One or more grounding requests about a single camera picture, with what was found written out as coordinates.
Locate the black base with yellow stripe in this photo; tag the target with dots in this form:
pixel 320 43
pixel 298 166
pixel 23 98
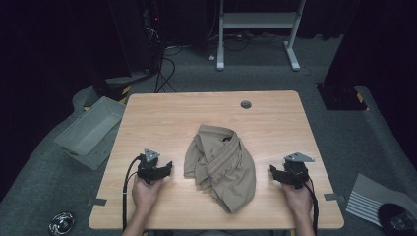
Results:
pixel 341 96
pixel 113 87

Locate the person's right hand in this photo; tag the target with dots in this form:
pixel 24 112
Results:
pixel 298 200

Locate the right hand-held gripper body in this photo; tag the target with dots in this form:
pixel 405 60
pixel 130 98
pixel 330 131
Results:
pixel 296 170

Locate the white metal stand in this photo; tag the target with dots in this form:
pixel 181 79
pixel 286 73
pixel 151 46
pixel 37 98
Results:
pixel 259 20

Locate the grey tape piece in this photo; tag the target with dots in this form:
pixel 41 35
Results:
pixel 100 202
pixel 333 197

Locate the shiny metal object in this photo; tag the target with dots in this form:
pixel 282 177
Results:
pixel 61 223

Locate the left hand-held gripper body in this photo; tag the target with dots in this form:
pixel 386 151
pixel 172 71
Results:
pixel 149 167

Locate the striped grey sheet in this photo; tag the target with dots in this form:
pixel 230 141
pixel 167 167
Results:
pixel 367 196

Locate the person's left hand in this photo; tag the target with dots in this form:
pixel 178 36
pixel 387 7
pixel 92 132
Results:
pixel 146 195

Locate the khaki pants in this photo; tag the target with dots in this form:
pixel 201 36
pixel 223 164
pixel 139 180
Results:
pixel 226 170

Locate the black round object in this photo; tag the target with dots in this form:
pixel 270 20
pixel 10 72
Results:
pixel 396 218

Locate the grey plastic bin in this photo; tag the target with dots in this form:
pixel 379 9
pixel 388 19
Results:
pixel 88 131

